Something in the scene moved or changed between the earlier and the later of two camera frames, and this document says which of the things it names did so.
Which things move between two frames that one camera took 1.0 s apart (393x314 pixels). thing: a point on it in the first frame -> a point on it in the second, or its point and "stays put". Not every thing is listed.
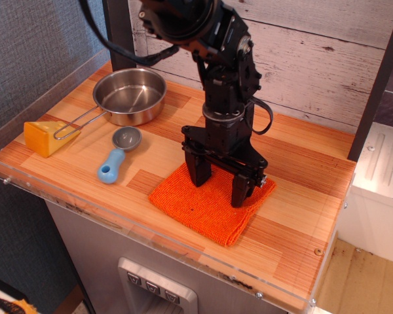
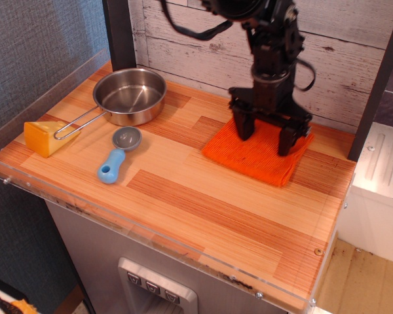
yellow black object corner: [16, 307] stays put
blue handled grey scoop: [126, 139] stays put
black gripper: [226, 138] -> [272, 99]
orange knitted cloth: [208, 208] -> [258, 157]
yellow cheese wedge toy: [44, 137] stays put
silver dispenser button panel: [147, 291] stays put
